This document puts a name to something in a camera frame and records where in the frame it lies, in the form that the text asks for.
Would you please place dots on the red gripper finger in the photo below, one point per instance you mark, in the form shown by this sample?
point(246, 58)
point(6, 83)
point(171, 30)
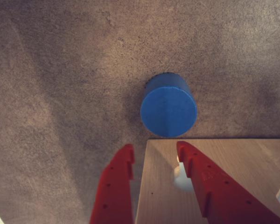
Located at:
point(114, 186)
point(224, 193)

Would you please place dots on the blue cylinder block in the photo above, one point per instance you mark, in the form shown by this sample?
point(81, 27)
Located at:
point(169, 112)

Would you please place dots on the wooden shape sorter box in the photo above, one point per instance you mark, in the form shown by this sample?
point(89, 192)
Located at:
point(158, 200)

